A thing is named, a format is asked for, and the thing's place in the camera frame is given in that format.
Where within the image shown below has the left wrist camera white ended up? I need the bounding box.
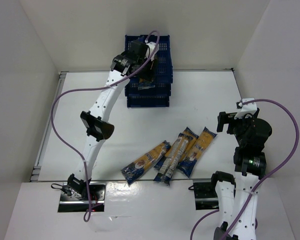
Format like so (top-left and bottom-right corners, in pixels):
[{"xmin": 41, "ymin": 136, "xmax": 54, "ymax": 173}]
[{"xmin": 145, "ymin": 41, "xmax": 158, "ymax": 61}]

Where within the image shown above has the grey label spaghetti bag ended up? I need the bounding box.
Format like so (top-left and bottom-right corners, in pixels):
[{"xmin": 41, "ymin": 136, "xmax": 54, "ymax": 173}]
[{"xmin": 153, "ymin": 133, "xmax": 193, "ymax": 186}]

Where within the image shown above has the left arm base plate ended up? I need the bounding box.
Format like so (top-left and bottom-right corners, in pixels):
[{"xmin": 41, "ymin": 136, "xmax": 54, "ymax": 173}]
[{"xmin": 57, "ymin": 181, "xmax": 106, "ymax": 213}]

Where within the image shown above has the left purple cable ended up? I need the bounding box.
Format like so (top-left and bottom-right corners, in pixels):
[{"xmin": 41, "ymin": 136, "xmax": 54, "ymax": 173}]
[{"xmin": 51, "ymin": 30, "xmax": 161, "ymax": 223}]

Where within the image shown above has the blue stacked crate shelf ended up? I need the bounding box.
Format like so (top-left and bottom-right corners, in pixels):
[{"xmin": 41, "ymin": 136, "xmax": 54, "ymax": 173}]
[{"xmin": 124, "ymin": 35, "xmax": 173, "ymax": 108}]

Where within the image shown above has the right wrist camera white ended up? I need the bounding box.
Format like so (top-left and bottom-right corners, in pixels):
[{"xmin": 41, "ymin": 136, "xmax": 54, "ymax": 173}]
[{"xmin": 234, "ymin": 98, "xmax": 258, "ymax": 119}]

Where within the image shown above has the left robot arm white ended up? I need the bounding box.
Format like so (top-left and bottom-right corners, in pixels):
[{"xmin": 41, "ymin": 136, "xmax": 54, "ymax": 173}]
[{"xmin": 67, "ymin": 40, "xmax": 159, "ymax": 200}]

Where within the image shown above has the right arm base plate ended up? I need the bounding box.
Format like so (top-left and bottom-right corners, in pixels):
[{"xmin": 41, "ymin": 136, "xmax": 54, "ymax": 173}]
[{"xmin": 188, "ymin": 181, "xmax": 219, "ymax": 211}]

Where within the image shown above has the spaghetti bag under grey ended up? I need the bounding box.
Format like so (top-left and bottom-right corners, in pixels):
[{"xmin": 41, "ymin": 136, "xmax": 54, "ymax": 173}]
[{"xmin": 153, "ymin": 126, "xmax": 199, "ymax": 170}]

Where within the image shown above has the purple cable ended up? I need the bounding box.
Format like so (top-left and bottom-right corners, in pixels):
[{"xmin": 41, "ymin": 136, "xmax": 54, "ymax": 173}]
[
  {"xmin": 51, "ymin": 30, "xmax": 161, "ymax": 223},
  {"xmin": 189, "ymin": 98, "xmax": 300, "ymax": 240}
]

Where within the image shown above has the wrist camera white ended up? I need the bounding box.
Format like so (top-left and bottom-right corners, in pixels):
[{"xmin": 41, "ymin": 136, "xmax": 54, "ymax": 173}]
[
  {"xmin": 234, "ymin": 98, "xmax": 258, "ymax": 119},
  {"xmin": 145, "ymin": 41, "xmax": 158, "ymax": 61}
]

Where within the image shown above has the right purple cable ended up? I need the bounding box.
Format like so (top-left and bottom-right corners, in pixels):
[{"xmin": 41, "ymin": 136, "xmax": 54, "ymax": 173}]
[{"xmin": 189, "ymin": 98, "xmax": 300, "ymax": 240}]

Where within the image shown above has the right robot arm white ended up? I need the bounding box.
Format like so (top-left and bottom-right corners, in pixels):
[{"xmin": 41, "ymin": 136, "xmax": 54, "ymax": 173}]
[{"xmin": 211, "ymin": 112, "xmax": 272, "ymax": 240}]

